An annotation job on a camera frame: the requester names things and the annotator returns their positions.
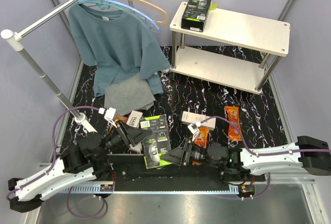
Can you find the aluminium rail frame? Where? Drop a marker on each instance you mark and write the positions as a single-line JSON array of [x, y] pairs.
[[289, 174]]

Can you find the orange snack packet right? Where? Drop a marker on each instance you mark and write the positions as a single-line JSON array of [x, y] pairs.
[[234, 126]]

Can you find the metal clothes rack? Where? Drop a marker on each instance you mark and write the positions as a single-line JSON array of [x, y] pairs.
[[28, 106]]

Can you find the white Harry's box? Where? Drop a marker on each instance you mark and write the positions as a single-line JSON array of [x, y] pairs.
[[134, 118]]

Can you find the orange snack packet left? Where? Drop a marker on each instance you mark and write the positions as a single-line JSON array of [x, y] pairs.
[[117, 119]]

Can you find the grey folded cloth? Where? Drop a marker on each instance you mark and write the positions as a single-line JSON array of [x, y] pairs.
[[131, 94]]

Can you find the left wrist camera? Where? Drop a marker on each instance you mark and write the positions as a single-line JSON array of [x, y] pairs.
[[109, 115]]

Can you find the white two-tier shelf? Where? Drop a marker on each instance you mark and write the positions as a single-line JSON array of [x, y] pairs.
[[235, 50]]

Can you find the long white cosmetic box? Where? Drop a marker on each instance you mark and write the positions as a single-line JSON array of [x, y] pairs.
[[188, 118]]

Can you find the black green razor box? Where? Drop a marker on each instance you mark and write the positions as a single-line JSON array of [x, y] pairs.
[[157, 143]]

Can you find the teal t-shirt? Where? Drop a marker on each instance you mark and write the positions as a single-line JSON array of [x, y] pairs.
[[119, 44]]

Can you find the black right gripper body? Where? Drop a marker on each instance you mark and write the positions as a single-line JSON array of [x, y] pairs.
[[197, 154]]

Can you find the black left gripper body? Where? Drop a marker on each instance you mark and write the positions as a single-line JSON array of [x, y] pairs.
[[115, 140]]

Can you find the orange snack packet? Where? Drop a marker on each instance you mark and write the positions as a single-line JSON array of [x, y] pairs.
[[201, 139], [117, 119], [234, 126]]

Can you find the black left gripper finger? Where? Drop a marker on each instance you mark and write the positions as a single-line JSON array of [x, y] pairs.
[[134, 136], [122, 126]]

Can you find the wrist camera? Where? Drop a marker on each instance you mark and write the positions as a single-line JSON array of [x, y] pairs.
[[194, 129], [109, 115]]

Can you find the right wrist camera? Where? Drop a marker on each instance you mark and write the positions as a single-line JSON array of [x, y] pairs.
[[194, 129]]

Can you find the black marble pattern mat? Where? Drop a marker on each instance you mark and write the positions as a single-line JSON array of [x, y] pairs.
[[259, 118]]

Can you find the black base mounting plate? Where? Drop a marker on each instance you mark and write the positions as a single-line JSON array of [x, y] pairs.
[[132, 175]]

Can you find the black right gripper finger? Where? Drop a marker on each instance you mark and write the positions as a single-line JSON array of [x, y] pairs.
[[174, 156], [183, 143]]

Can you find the black razor box on shelf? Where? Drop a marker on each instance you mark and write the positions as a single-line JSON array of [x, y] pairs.
[[195, 15]]

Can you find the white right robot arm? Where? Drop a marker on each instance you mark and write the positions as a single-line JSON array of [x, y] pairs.
[[308, 154]]

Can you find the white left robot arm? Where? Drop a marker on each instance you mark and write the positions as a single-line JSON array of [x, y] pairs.
[[86, 161]]

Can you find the blue plastic hanger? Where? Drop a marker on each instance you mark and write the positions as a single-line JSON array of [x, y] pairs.
[[129, 9]]

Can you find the white slotted cable duct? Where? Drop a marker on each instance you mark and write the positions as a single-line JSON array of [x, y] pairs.
[[87, 187]]

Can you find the orange snack packet middle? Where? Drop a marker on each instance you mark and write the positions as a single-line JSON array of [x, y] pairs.
[[201, 139]]

